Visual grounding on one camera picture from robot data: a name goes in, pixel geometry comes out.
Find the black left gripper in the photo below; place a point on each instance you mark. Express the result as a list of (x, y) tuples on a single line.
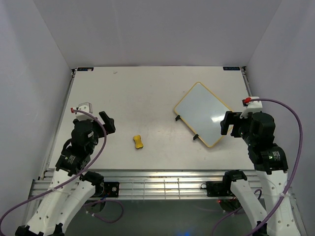
[(109, 126)]

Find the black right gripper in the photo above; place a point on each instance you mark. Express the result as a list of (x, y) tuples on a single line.
[(231, 117)]

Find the yellow framed whiteboard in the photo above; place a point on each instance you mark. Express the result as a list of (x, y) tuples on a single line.
[(202, 111)]

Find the yellow bone-shaped eraser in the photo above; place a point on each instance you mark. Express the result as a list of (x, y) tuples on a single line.
[(138, 142)]

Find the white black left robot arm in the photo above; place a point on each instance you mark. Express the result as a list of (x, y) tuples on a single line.
[(72, 184)]

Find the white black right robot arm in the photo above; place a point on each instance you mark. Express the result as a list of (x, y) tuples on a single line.
[(275, 217)]

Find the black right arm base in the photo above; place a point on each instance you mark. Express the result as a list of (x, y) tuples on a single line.
[(215, 189)]

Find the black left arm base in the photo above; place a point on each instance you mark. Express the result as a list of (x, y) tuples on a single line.
[(109, 190)]

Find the blue right corner label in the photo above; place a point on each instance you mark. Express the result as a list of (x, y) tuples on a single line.
[(231, 68)]

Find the blue corner label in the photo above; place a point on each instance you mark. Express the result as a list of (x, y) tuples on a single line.
[(231, 68), (85, 69)]

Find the blue left corner label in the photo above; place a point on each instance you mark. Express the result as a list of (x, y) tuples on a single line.
[(85, 69)]

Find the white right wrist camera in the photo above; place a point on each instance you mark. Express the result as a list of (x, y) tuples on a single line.
[(252, 105)]

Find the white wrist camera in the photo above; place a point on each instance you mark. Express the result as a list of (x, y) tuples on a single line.
[(252, 105), (82, 110)]

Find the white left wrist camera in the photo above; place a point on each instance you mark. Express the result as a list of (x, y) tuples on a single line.
[(82, 110)]

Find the aluminium frame rail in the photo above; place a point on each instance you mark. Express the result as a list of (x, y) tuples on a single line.
[(161, 185)]

